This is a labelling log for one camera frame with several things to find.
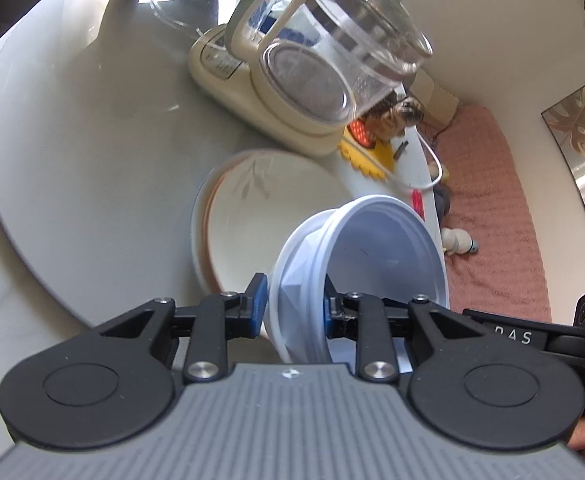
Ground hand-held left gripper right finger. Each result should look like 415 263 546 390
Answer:
324 279 486 382

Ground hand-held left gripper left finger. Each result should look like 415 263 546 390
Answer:
92 272 268 383

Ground white plate grey leaf print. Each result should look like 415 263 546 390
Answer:
205 150 353 296

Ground white plush duck toy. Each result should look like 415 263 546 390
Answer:
443 227 479 256

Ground pink blanket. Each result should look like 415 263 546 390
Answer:
423 105 553 323

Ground yellow sunflower mat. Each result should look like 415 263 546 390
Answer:
337 120 398 181

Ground pug dog figurine with basket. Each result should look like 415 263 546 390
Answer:
363 97 423 143

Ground cream kettle base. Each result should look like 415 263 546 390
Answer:
187 24 343 157

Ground grey glass turntable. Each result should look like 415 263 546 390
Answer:
0 0 448 331

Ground plaid pillow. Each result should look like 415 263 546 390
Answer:
413 67 461 116

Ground glass kettle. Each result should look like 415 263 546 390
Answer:
224 0 433 126

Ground white power cable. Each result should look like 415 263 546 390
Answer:
387 125 446 191

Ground leaf print wall picture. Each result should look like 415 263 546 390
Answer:
541 65 585 276

